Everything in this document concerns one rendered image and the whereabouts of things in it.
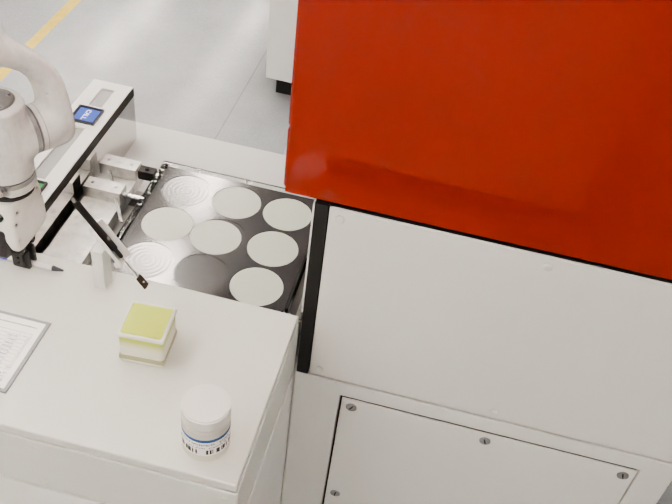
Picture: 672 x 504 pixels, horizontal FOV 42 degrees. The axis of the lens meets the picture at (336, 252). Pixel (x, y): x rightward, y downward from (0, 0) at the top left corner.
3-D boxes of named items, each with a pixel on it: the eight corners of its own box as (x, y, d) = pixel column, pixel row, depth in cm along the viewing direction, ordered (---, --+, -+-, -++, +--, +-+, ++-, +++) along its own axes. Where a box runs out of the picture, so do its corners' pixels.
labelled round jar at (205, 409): (236, 428, 131) (237, 389, 124) (221, 468, 126) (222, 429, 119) (191, 417, 131) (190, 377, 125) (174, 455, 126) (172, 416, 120)
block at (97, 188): (127, 194, 180) (126, 183, 178) (120, 204, 177) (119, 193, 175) (90, 186, 181) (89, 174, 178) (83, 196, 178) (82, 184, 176)
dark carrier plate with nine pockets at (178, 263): (325, 204, 182) (325, 201, 181) (280, 320, 157) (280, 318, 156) (168, 168, 185) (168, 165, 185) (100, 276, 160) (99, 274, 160)
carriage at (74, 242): (144, 180, 188) (143, 169, 186) (68, 296, 162) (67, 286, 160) (109, 172, 189) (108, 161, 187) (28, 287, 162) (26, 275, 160)
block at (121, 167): (142, 172, 186) (141, 160, 184) (136, 181, 183) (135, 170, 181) (106, 163, 186) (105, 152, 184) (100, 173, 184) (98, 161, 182)
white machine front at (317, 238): (388, 127, 217) (415, -24, 190) (307, 373, 158) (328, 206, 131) (376, 125, 218) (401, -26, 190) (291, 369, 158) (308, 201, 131)
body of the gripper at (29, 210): (15, 205, 134) (25, 257, 142) (46, 166, 142) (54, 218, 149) (-30, 194, 135) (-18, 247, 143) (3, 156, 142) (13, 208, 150)
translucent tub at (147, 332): (178, 335, 143) (177, 307, 138) (164, 370, 137) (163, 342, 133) (134, 327, 143) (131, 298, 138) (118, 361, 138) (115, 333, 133)
